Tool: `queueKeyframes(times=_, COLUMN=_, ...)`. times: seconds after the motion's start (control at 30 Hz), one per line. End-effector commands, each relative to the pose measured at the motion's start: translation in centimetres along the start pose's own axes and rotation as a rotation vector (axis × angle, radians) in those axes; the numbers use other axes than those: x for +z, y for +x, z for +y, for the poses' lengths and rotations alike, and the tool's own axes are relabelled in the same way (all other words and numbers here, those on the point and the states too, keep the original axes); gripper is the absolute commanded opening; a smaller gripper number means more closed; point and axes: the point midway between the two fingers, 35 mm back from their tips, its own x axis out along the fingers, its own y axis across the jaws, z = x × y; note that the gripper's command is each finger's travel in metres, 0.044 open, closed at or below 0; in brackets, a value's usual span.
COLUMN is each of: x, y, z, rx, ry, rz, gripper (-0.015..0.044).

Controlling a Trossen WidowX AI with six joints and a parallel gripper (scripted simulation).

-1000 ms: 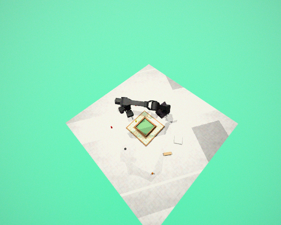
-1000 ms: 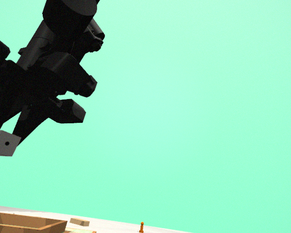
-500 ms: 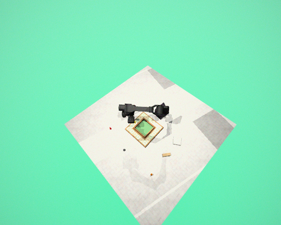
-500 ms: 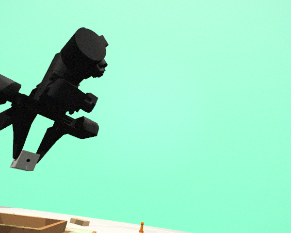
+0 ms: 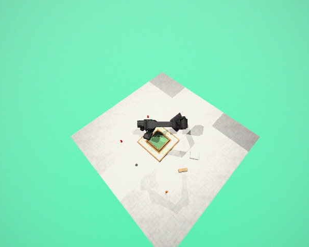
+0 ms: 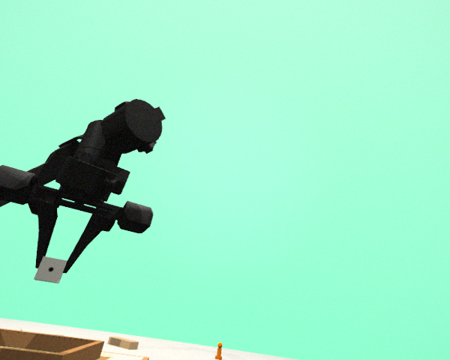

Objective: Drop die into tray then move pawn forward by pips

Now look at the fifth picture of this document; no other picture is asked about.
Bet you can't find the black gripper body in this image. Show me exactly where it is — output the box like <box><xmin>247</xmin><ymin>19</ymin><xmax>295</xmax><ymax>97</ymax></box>
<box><xmin>143</xmin><ymin>129</ymin><xmax>154</xmax><ymax>140</ymax></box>

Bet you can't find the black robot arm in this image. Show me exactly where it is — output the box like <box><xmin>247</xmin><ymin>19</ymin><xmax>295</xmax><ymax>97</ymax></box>
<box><xmin>137</xmin><ymin>116</ymin><xmax>187</xmax><ymax>131</ymax></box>

